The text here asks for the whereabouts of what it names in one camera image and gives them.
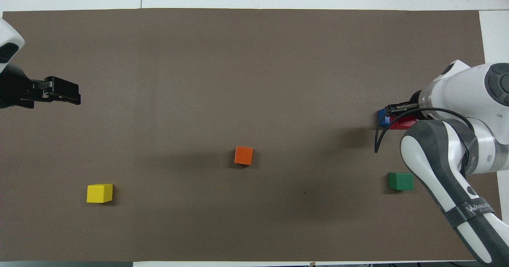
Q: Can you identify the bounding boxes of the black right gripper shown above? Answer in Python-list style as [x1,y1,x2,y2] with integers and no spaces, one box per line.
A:
[384,89,427,120]

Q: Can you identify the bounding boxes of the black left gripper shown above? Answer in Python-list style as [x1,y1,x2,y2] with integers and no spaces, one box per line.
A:
[0,62,82,109]

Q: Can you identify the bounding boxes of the red block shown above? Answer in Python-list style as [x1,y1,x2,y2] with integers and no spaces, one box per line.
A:
[389,115,418,131]

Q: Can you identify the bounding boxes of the blue block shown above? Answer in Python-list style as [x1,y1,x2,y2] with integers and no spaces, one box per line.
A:
[377,108,392,128]

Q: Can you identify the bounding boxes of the green block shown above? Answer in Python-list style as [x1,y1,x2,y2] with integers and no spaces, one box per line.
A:
[388,172,414,191]

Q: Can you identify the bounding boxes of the yellow block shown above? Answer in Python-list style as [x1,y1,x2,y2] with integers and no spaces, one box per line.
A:
[86,183,114,204]

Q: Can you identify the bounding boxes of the orange block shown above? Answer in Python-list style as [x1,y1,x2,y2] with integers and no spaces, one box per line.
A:
[234,146,254,166]

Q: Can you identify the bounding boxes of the brown paper mat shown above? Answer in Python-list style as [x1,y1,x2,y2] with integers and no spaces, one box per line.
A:
[0,8,501,262]

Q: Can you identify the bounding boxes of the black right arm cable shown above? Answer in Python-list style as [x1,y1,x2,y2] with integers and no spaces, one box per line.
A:
[374,107,474,154]

